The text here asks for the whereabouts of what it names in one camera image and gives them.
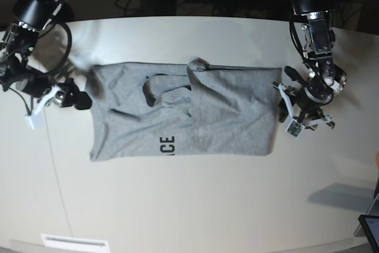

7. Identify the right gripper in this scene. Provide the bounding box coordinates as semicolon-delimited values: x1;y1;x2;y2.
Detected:
16;78;80;117

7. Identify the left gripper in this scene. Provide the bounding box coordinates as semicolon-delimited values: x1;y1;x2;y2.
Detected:
272;66;335;130

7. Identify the grey T-shirt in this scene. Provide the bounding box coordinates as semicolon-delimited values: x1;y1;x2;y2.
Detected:
85;59;282;162

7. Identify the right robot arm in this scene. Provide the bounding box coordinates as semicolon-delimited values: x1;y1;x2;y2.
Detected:
1;0;92;129

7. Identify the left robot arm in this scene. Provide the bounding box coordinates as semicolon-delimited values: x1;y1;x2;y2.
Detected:
272;0;346;134

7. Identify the white label strip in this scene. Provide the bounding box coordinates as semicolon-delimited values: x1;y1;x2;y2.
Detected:
41;234;110;252

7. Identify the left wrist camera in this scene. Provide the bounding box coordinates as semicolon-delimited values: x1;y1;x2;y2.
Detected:
285;119;305;139

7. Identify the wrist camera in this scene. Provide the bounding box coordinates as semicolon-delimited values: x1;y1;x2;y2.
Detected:
24;114;42;130
285;119;305;139

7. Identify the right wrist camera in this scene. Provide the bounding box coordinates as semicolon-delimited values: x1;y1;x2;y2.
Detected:
24;114;42;130

